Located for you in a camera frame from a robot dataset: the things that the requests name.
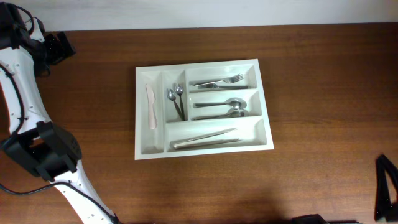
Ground white plastic cutlery tray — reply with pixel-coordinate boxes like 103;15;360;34
135;59;274;160

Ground metal serving tongs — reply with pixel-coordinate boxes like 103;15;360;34
170;128;242;150

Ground long metal fork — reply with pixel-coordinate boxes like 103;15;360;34
198;83;249;90

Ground metal tablespoon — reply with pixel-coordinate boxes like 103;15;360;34
193;98;247;109
192;109;249;121

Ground white plastic knife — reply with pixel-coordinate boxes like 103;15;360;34
146;84;157;129

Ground small metal teaspoon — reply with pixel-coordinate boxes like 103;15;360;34
166;88;184;121
175;83;186;121

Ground short metal fork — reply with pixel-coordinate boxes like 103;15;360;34
189;73;244;88

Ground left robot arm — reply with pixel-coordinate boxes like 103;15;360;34
1;2;119;223

